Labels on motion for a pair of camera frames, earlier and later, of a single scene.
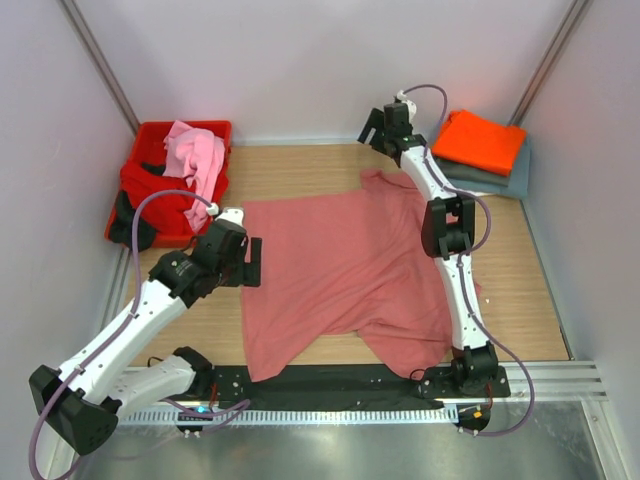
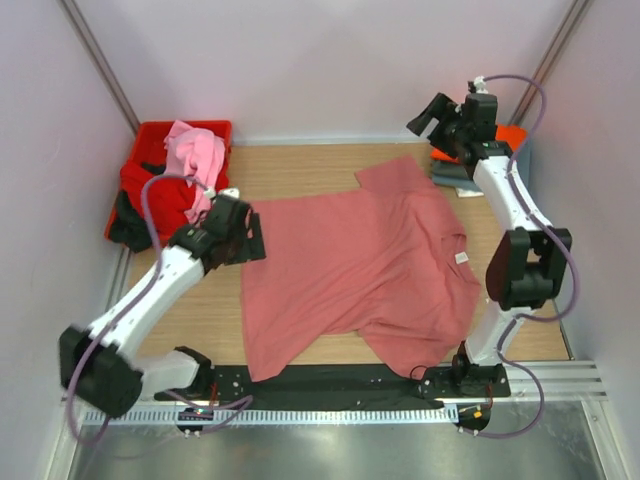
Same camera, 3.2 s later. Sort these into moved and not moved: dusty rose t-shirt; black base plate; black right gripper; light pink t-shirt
Moved: black right gripper
Not moved: dusty rose t-shirt; black base plate; light pink t-shirt
